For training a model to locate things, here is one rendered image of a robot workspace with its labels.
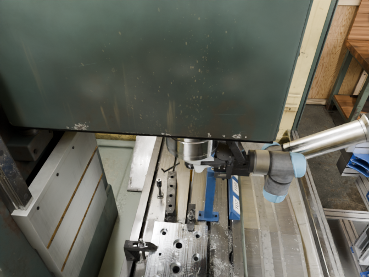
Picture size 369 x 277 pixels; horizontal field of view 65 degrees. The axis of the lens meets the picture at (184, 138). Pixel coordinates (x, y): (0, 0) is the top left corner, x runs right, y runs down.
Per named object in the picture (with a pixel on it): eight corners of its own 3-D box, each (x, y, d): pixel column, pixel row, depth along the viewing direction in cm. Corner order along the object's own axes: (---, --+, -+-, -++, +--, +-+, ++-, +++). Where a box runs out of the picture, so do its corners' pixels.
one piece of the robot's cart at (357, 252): (364, 245, 187) (367, 242, 184) (373, 265, 176) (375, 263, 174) (350, 244, 187) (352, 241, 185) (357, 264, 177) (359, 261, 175)
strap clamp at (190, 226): (195, 217, 136) (196, 197, 127) (193, 243, 126) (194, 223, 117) (188, 216, 137) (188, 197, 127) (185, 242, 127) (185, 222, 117)
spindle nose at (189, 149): (166, 127, 92) (164, 95, 84) (215, 126, 92) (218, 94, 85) (164, 162, 80) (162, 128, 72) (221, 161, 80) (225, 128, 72)
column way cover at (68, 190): (111, 196, 146) (89, 113, 113) (74, 295, 110) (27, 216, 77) (101, 195, 146) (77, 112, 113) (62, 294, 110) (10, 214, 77)
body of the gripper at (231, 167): (211, 178, 89) (250, 181, 89) (213, 158, 84) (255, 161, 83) (212, 160, 95) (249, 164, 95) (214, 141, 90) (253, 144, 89)
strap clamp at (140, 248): (158, 256, 122) (156, 237, 112) (157, 263, 119) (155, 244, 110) (128, 253, 123) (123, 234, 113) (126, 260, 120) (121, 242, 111)
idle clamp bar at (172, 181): (176, 179, 154) (176, 171, 150) (175, 221, 135) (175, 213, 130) (168, 179, 155) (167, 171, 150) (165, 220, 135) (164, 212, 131)
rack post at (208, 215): (218, 212, 138) (223, 170, 119) (218, 222, 134) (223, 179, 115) (197, 211, 139) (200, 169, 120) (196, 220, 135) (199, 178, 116)
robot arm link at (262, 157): (270, 162, 83) (267, 143, 89) (255, 161, 83) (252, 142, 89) (265, 179, 88) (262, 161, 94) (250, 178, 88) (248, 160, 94)
